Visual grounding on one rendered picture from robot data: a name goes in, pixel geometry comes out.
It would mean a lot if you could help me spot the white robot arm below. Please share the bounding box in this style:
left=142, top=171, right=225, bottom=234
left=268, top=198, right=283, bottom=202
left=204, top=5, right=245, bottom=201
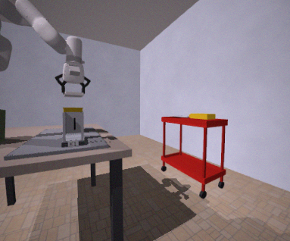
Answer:
left=0, top=0, right=85, bottom=76

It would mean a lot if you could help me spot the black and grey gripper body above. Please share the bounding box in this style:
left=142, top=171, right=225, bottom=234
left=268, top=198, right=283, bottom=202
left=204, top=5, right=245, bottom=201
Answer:
left=63, top=61, right=84, bottom=84

